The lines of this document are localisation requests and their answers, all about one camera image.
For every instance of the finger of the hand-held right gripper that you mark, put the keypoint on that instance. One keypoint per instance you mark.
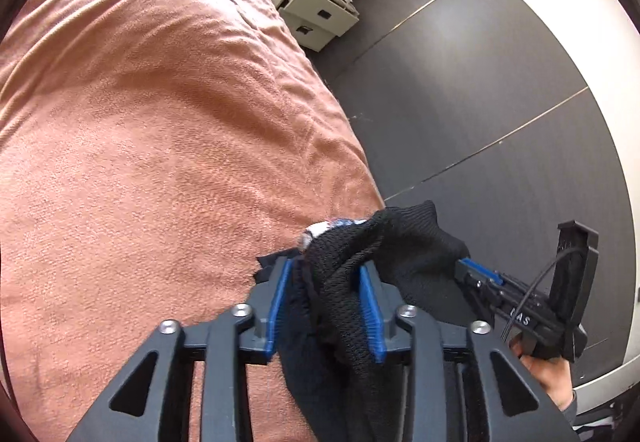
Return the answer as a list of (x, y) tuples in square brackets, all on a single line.
[(480, 269), (480, 302)]

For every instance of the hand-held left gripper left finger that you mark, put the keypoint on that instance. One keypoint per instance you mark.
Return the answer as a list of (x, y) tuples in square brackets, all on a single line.
[(277, 302)]

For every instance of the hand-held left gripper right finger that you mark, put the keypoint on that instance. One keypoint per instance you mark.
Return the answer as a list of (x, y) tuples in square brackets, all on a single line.
[(370, 317)]

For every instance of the black pants with patterned trim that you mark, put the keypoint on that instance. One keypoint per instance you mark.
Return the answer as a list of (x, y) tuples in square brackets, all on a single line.
[(350, 247)]

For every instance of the person's right hand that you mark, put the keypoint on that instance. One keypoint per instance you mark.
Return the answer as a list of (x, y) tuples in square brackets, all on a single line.
[(545, 372)]

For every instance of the brown bed blanket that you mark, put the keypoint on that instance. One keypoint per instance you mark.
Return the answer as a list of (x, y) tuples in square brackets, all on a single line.
[(150, 121)]

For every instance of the cream nightstand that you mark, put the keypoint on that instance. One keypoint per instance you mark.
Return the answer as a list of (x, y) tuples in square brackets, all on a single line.
[(315, 16)]

